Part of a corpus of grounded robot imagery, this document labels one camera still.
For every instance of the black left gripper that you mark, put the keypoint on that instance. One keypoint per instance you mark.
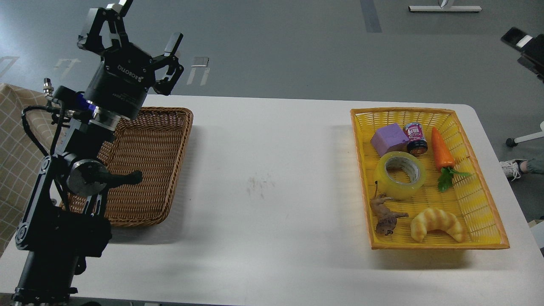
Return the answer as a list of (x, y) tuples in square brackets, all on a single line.
[(117, 85)]

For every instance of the yellow tape roll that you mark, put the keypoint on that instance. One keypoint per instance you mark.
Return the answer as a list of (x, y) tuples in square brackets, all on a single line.
[(400, 175)]

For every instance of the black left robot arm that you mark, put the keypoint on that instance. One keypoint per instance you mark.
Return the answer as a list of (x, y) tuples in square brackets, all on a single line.
[(64, 221)]

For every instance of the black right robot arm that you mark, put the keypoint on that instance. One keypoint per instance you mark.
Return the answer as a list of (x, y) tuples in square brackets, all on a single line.
[(530, 48)]

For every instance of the brown wicker basket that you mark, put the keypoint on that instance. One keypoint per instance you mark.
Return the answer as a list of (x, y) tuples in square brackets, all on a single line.
[(154, 143)]

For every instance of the beige checkered cloth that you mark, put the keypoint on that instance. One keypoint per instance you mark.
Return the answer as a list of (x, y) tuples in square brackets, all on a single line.
[(19, 158)]

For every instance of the purple foam block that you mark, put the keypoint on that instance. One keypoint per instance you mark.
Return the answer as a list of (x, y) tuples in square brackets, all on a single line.
[(388, 139)]

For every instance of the white stand base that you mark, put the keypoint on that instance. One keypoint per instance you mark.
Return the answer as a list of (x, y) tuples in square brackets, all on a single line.
[(444, 6)]

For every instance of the small pink can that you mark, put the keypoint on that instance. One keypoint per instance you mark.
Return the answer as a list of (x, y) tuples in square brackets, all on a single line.
[(417, 144)]

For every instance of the toy lion figure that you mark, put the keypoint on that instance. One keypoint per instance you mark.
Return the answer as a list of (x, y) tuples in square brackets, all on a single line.
[(387, 219)]

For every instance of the toy carrot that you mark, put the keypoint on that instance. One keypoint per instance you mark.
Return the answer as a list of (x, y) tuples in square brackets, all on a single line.
[(444, 162)]

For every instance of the toy croissant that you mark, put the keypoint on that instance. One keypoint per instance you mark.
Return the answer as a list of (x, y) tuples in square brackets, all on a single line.
[(431, 219)]

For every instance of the yellow plastic basket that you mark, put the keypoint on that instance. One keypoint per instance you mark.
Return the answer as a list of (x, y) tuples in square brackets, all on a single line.
[(468, 199)]

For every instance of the white chair base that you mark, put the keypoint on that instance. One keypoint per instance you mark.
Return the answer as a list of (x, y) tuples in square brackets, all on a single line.
[(513, 142)]

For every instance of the white sneaker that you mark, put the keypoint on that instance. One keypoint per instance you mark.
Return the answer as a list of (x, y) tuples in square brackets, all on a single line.
[(514, 169)]

